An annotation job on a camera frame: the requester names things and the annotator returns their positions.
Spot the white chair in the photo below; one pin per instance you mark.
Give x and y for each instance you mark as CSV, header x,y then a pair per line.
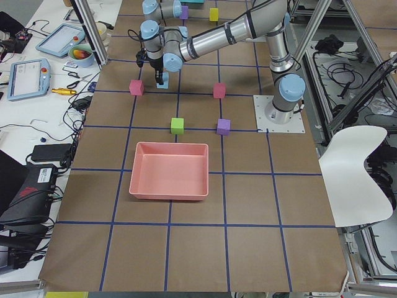
x,y
355,198

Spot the black handled scissors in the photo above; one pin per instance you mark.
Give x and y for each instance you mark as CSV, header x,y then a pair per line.
x,y
79,80

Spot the brown paper table mat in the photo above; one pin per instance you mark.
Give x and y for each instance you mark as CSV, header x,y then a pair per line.
x,y
266,224

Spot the blue teach pendant far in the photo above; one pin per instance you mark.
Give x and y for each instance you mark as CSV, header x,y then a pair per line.
x,y
61,40

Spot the purple foam block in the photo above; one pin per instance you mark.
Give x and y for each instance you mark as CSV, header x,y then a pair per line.
x,y
223,127
185,13

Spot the pink foam block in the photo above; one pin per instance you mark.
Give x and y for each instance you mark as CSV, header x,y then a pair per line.
x,y
136,87
219,90

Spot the green foam block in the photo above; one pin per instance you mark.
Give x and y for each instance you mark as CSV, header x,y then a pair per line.
x,y
177,126

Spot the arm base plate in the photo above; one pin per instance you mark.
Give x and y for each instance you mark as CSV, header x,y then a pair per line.
x,y
271,120

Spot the aluminium frame post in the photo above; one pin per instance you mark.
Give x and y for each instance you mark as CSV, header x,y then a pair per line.
x,y
86,19

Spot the blue teach pendant near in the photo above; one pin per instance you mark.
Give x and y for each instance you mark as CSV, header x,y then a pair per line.
x,y
28,79

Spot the light blue foam block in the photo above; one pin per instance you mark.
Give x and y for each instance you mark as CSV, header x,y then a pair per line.
x,y
165,84

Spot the pink near foam block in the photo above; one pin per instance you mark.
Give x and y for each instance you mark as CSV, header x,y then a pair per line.
x,y
219,90

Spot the pink far left foam block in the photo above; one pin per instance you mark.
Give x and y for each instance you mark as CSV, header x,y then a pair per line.
x,y
136,87

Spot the blue bowl with fruit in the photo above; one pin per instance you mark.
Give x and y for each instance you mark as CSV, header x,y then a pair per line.
x,y
81,55

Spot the black power adapter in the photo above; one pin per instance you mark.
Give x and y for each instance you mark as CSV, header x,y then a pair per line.
x,y
51,152

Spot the light blue plastic bin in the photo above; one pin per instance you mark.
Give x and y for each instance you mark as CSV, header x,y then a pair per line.
x,y
193,1

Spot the blue teach pendant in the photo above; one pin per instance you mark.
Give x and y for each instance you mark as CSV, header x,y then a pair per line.
x,y
61,40
28,79

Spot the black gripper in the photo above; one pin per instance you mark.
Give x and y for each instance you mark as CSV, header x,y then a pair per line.
x,y
155,63

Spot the black electronics box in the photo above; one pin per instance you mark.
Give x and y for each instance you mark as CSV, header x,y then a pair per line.
x,y
25,194

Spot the pink plastic bin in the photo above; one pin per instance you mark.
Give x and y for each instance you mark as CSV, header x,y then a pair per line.
x,y
170,171

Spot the purple right foam block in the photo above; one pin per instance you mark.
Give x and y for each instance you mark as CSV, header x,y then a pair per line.
x,y
185,13

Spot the bowl with yellow lemon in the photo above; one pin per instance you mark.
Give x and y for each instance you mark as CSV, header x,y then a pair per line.
x,y
102,30

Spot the purple left foam block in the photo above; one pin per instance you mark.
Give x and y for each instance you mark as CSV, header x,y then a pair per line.
x,y
223,127

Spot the yellow foam block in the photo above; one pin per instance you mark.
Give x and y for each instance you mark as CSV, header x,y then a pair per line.
x,y
214,14

